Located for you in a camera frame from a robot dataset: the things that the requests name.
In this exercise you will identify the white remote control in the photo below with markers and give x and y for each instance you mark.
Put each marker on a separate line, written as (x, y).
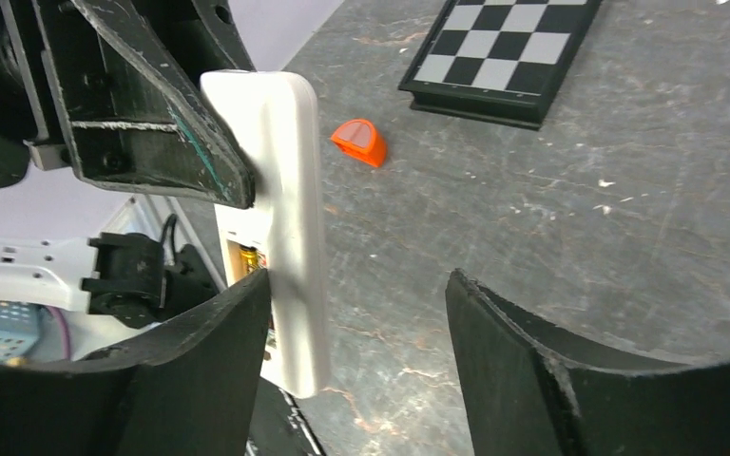
(274, 116)

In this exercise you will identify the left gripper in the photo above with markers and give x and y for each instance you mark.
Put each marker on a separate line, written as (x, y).
(132, 119)

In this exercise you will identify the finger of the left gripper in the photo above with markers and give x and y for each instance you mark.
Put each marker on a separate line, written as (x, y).
(200, 35)

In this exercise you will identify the checkered chess board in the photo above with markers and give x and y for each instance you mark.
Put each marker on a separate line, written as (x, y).
(500, 61)

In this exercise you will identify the gold battery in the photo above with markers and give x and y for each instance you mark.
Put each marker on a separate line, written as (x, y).
(249, 259)

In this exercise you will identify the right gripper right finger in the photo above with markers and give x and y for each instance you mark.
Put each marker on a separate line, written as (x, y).
(531, 387)

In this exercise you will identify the orange semicircle block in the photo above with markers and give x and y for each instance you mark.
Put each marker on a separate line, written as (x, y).
(361, 140)

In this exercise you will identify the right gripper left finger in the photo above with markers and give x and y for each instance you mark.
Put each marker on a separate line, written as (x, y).
(186, 387)

